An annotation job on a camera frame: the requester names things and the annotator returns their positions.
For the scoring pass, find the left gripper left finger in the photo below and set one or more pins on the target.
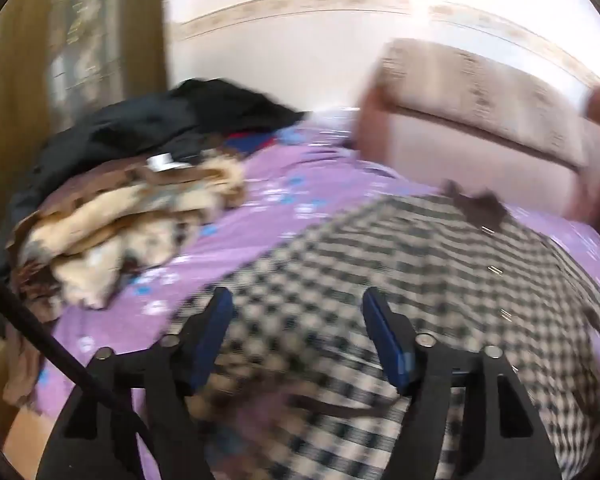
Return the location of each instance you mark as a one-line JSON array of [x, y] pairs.
[[122, 403]]

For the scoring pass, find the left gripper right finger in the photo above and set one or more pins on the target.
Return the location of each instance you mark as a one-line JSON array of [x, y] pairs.
[[500, 434]]

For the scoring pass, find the black cream checkered coat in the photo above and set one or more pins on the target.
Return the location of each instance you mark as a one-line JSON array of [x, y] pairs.
[[298, 311]]

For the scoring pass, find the brown cream patterned garment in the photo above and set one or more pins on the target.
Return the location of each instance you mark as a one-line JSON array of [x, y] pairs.
[[119, 219]]

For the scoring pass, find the purple floral bed sheet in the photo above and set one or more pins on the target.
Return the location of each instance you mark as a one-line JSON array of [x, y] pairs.
[[272, 430]]

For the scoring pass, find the red blue garment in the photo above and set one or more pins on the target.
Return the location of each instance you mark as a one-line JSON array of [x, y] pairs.
[[248, 143]]

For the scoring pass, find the black garment pile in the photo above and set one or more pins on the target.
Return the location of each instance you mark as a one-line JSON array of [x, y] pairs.
[[180, 122]]

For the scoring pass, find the pink folded blanket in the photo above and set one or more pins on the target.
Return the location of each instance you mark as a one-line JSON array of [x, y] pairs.
[[431, 151]]

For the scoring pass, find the striped beige pillow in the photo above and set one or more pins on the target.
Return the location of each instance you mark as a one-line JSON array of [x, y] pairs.
[[488, 96]]

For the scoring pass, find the wooden wardrobe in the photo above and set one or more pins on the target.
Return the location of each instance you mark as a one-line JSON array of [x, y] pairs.
[[63, 59]]

